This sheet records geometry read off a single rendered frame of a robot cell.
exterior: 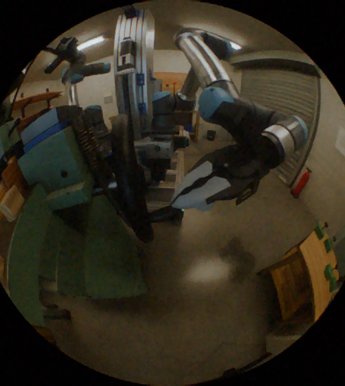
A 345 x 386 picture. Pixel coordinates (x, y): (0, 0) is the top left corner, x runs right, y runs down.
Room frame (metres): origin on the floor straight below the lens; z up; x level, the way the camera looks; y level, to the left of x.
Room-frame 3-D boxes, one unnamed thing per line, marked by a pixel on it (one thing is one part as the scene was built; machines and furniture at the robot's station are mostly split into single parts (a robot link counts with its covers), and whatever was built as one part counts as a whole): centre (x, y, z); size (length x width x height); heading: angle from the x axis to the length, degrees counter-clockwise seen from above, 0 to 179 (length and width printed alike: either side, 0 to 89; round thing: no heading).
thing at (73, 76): (0.54, 0.44, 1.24); 0.11 x 0.08 x 0.11; 138
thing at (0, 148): (0.09, 0.43, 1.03); 0.14 x 0.07 x 0.09; 109
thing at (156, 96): (0.77, 0.06, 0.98); 0.13 x 0.12 x 0.14; 108
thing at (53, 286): (0.05, 0.53, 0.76); 0.57 x 0.45 x 0.09; 109
